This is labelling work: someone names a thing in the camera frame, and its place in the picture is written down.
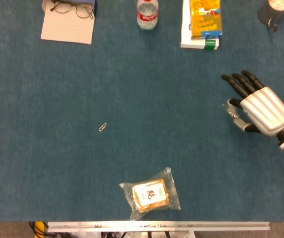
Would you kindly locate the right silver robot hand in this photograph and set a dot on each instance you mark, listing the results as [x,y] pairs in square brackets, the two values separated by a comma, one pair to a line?
[266,109]

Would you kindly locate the paper clip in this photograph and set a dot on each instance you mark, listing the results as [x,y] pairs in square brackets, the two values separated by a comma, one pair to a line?
[102,127]

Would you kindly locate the dark metal cup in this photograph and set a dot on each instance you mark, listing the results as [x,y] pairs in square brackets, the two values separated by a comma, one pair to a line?
[268,15]

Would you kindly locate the white and green box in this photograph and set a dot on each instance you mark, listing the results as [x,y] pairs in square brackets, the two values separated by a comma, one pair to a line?
[194,44]

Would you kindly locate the yellow and blue carton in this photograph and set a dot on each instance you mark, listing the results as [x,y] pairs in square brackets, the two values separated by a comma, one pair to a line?
[206,19]

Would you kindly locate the blue felt table cover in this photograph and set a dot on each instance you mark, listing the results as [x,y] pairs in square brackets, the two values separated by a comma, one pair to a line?
[132,86]

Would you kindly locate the plastic wrapped sandwich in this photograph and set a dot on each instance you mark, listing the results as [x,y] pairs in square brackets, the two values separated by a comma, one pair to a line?
[152,196]

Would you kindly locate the red label cola bottle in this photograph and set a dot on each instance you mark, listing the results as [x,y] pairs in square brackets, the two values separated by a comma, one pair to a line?
[147,17]

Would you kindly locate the thin rimmed eyeglasses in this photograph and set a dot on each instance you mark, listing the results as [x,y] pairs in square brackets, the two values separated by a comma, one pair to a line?
[83,12]

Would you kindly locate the yellow and black base part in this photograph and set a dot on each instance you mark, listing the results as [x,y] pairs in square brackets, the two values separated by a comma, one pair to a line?
[39,226]

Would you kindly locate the aluminium profile rail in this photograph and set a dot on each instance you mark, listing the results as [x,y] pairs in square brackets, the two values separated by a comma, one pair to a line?
[157,226]

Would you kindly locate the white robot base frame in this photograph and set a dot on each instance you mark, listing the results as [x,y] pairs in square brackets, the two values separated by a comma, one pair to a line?
[137,235]

